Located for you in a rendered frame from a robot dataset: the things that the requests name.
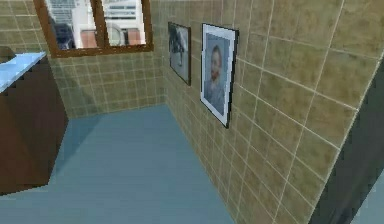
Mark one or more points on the black framed portrait picture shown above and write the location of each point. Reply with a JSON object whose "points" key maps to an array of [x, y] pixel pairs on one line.
{"points": [[216, 73]]}

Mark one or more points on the dark framed grey picture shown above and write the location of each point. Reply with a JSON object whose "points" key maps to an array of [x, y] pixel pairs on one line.
{"points": [[179, 50]]}

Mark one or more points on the brown framed window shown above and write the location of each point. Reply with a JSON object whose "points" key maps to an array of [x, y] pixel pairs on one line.
{"points": [[99, 23]]}

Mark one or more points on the dark brown cabinet pale top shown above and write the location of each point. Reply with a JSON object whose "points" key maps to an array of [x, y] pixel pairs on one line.
{"points": [[26, 126]]}

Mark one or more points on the dark grey door frame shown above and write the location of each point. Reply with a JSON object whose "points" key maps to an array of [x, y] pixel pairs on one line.
{"points": [[353, 166]]}

